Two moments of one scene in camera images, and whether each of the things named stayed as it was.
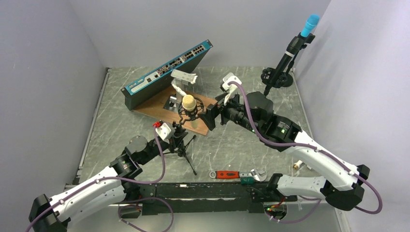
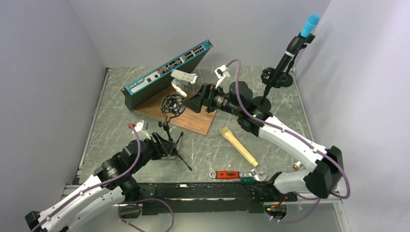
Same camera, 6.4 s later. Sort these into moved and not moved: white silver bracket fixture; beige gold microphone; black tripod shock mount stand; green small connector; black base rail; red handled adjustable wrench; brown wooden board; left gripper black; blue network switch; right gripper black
Moved: right gripper black; left gripper black; beige gold microphone; black tripod shock mount stand
Not moved: blue network switch; brown wooden board; green small connector; red handled adjustable wrench; white silver bracket fixture; black base rail
